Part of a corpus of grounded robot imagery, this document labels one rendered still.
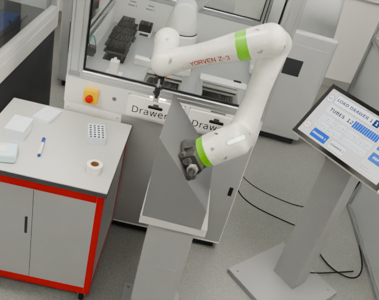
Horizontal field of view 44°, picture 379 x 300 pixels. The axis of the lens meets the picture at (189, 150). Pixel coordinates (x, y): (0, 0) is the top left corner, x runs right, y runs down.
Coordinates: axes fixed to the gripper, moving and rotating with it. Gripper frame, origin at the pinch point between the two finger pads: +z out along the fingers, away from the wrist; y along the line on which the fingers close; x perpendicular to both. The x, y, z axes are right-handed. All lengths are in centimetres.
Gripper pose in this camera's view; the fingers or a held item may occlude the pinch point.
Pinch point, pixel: (156, 96)
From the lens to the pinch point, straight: 225.9
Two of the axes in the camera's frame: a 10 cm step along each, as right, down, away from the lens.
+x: 9.7, 2.3, 0.6
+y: -1.5, 7.9, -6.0
